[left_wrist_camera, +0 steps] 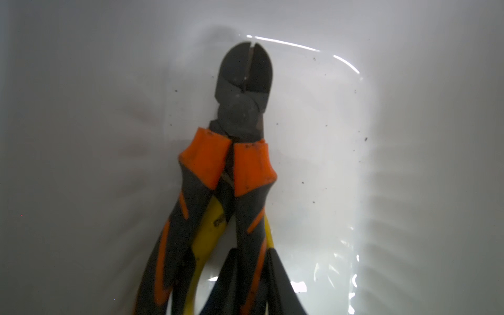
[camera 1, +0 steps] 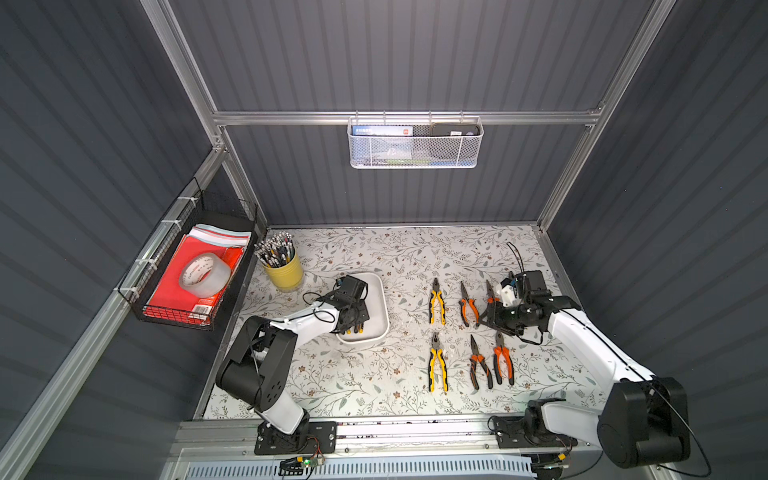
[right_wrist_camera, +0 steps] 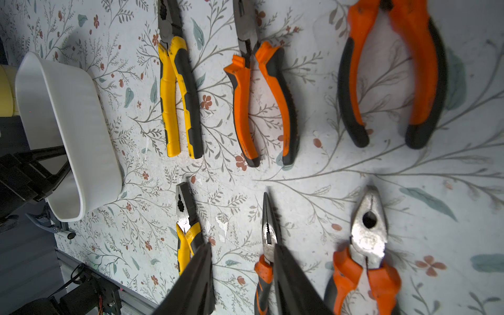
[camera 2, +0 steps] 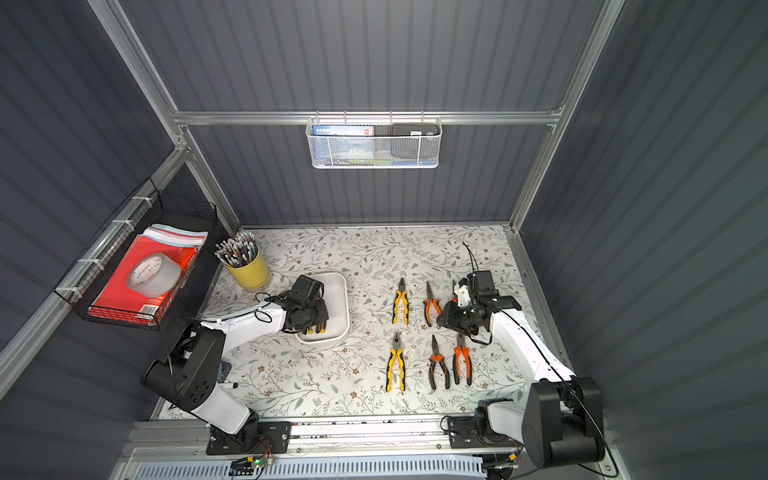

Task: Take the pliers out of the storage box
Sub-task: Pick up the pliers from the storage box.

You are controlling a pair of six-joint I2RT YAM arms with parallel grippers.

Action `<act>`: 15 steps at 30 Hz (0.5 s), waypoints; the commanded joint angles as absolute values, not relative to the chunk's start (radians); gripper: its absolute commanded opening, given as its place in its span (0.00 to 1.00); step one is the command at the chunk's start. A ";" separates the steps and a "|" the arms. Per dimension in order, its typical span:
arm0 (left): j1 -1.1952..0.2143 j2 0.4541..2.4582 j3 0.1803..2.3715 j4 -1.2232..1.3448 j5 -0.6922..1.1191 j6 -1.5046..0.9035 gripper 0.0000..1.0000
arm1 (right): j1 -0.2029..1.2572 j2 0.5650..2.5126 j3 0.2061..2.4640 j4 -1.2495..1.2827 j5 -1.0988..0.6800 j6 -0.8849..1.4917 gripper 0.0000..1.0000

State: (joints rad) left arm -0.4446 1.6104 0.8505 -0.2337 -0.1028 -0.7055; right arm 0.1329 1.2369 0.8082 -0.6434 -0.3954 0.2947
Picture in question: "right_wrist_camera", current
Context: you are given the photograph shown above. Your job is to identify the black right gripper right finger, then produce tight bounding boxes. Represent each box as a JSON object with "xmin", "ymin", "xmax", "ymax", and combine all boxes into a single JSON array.
[{"xmin": 274, "ymin": 244, "xmax": 333, "ymax": 315}]

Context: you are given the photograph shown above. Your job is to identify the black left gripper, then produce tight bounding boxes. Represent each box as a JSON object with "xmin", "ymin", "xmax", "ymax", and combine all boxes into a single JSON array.
[{"xmin": 1, "ymin": 146, "xmax": 71, "ymax": 220}]

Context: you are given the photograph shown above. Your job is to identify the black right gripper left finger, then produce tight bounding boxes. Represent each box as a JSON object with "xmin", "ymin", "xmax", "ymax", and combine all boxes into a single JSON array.
[{"xmin": 153, "ymin": 244, "xmax": 215, "ymax": 314}]

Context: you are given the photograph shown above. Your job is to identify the orange long nose pliers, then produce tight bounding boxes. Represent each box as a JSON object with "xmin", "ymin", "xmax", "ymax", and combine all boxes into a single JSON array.
[{"xmin": 253, "ymin": 192, "xmax": 282, "ymax": 314}]

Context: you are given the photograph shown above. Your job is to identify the large yellow black pliers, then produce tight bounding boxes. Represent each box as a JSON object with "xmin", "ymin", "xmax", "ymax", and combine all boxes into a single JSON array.
[{"xmin": 176, "ymin": 182, "xmax": 205, "ymax": 276}]

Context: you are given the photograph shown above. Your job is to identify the white plastic storage box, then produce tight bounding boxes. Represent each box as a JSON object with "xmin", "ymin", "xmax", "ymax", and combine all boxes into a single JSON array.
[{"xmin": 14, "ymin": 52, "xmax": 122, "ymax": 222}]

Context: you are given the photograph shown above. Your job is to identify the orange black combination pliers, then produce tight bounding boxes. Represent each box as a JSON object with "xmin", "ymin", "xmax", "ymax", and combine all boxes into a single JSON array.
[{"xmin": 324, "ymin": 185, "xmax": 402, "ymax": 314}]

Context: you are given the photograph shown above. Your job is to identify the small yellow handled pliers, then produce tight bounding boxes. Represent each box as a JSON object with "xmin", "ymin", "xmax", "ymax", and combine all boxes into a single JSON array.
[{"xmin": 158, "ymin": 0, "xmax": 203, "ymax": 160}]

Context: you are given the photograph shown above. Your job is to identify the orange handled cutting pliers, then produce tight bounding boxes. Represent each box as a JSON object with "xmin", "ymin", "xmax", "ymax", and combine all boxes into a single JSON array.
[{"xmin": 223, "ymin": 0, "xmax": 301, "ymax": 169}]

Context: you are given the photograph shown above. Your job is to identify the floral table mat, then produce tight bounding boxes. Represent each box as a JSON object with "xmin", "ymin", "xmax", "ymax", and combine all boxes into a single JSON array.
[{"xmin": 1, "ymin": 1, "xmax": 503, "ymax": 314}]

